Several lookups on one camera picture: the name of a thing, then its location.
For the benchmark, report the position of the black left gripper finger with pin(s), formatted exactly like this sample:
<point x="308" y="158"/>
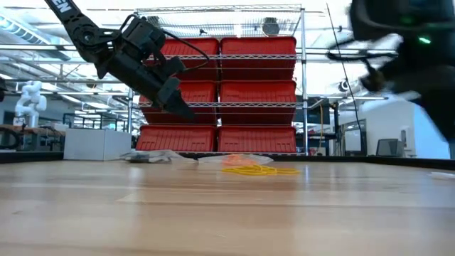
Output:
<point x="181" y="106"/>

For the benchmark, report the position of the clear plastic zip bag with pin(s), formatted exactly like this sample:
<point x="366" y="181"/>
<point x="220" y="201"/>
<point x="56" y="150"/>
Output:
<point x="177" y="156"/>
<point x="213" y="159"/>
<point x="444" y="175"/>

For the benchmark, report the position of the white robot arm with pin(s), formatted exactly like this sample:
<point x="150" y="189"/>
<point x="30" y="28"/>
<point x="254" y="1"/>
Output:
<point x="30" y="103"/>

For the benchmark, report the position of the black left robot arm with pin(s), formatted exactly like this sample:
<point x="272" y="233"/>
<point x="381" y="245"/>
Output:
<point x="85" y="35"/>

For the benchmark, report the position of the red plastic bin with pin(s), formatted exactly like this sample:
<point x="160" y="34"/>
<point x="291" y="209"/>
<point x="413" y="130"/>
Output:
<point x="206" y="96"/>
<point x="257" y="57"/>
<point x="199" y="48"/>
<point x="257" y="140"/>
<point x="174" y="138"/>
<point x="257" y="99"/>

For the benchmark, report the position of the grey monitor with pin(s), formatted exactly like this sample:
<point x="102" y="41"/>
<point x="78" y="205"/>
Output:
<point x="389" y="147"/>

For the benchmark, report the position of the white cardboard box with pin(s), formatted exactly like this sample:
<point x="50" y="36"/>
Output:
<point x="96" y="144"/>

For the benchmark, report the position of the white screen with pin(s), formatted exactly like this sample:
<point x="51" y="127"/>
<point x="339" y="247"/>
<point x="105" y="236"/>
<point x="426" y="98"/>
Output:
<point x="352" y="140"/>

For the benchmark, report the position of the wooden workbench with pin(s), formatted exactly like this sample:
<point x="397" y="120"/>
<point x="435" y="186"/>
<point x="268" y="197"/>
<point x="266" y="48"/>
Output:
<point x="39" y="131"/>

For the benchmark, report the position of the black monitor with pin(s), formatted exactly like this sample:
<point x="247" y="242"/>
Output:
<point x="318" y="113"/>

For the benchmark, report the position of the round grey fan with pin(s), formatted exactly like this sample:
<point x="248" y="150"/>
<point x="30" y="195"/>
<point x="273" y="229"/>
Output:
<point x="271" y="26"/>

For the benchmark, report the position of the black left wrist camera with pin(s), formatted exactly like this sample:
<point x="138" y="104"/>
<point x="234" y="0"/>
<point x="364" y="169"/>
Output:
<point x="174" y="67"/>

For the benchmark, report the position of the white wall device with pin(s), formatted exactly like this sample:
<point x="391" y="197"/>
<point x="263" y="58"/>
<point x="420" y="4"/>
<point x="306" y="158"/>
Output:
<point x="409" y="142"/>

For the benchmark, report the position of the silver ventilation duct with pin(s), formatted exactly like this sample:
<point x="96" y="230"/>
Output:
<point x="21" y="33"/>

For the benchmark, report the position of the black aluminium table frame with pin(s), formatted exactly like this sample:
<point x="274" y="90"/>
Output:
<point x="32" y="157"/>

